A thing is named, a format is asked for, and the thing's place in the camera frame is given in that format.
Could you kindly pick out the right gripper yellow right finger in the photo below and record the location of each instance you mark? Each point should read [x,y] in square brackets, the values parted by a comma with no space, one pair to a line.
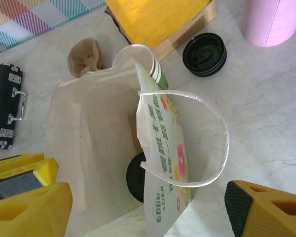
[273,217]

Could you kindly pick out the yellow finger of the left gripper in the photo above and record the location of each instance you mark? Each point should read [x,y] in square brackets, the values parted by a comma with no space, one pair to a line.
[14,182]

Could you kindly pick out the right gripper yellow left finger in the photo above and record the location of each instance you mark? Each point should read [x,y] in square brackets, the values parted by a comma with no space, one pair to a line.
[27,214]

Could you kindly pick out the white printed paper bag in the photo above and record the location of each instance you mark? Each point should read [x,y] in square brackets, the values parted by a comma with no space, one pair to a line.
[101,123]

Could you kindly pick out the black case silver latches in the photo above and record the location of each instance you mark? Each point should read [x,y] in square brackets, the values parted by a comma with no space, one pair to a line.
[0,98]

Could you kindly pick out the pink cylindrical holder cup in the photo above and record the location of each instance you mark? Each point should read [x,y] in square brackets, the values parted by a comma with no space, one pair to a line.
[271,22]

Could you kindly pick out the yellow paper napkin stack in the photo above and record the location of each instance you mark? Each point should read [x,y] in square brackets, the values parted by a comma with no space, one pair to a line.
[150,17]

